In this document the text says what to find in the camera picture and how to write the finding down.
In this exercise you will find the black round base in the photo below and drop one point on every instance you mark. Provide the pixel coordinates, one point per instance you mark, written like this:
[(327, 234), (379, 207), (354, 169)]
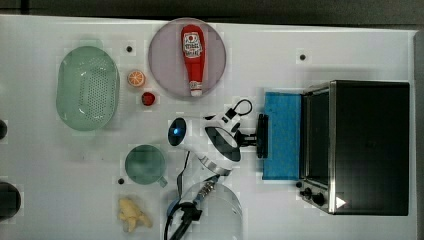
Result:
[(10, 201)]

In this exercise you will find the orange slice toy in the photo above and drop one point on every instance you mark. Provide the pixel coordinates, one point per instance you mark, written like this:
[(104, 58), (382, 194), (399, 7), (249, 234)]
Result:
[(136, 78)]

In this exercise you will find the green oval colander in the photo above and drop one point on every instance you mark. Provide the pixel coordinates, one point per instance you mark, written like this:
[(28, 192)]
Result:
[(88, 86)]

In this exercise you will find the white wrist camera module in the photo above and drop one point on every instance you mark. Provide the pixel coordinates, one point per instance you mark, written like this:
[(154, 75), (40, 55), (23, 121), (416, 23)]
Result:
[(226, 116)]

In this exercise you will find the yellow plush banana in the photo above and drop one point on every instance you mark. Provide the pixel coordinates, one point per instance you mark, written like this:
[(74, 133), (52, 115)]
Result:
[(130, 214)]

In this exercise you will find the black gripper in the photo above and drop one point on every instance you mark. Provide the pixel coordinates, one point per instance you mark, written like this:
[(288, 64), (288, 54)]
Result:
[(244, 140)]

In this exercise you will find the red strawberry toy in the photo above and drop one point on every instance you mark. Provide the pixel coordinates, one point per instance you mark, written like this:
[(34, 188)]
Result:
[(148, 99)]

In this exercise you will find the black toaster oven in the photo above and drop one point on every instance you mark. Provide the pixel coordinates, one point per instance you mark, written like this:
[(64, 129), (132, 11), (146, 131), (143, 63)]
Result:
[(345, 143)]

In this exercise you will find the red plush ketchup bottle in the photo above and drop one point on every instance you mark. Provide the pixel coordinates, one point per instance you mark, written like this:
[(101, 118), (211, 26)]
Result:
[(193, 50)]

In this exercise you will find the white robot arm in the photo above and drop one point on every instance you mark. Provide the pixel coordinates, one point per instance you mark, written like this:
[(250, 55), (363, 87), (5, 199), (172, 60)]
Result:
[(206, 209)]

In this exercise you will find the green cup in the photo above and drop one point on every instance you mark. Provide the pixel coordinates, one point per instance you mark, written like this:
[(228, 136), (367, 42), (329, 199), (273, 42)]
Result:
[(145, 165)]

